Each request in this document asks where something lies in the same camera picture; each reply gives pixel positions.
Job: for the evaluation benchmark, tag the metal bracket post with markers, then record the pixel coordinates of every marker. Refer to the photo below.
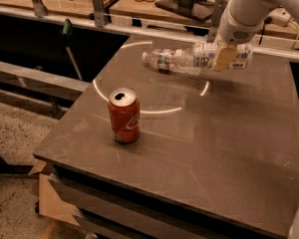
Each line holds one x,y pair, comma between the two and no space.
219,7
40,9
100,13

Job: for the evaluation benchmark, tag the orange soda can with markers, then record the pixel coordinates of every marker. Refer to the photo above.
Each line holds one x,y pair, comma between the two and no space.
124,110

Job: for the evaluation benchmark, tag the clear crumpled water bottle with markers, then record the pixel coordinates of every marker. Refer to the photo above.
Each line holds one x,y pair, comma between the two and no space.
172,61

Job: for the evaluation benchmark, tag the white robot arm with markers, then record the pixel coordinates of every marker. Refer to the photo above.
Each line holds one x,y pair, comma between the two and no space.
240,21

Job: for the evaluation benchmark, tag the left metal bracket post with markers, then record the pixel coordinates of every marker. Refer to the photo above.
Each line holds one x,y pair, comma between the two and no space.
40,9

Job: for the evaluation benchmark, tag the right metal bracket post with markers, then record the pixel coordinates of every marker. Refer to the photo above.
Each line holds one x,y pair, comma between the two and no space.
219,7

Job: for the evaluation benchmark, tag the middle metal bracket post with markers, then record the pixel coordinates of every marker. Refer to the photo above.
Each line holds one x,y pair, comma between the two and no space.
100,13

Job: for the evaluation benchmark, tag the metal guard rail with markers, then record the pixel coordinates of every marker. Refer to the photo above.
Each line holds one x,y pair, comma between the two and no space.
169,33

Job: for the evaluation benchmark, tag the white power adapter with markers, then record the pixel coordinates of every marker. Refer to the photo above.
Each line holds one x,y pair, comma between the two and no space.
280,17

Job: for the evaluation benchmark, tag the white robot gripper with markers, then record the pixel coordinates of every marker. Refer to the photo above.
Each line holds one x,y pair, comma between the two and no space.
235,31

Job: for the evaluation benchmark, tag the black monitor stand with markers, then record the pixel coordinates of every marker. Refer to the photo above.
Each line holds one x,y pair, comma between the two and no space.
199,10

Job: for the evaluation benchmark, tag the blue label plastic bottle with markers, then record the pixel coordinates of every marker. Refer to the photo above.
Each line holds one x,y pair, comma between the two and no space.
204,54

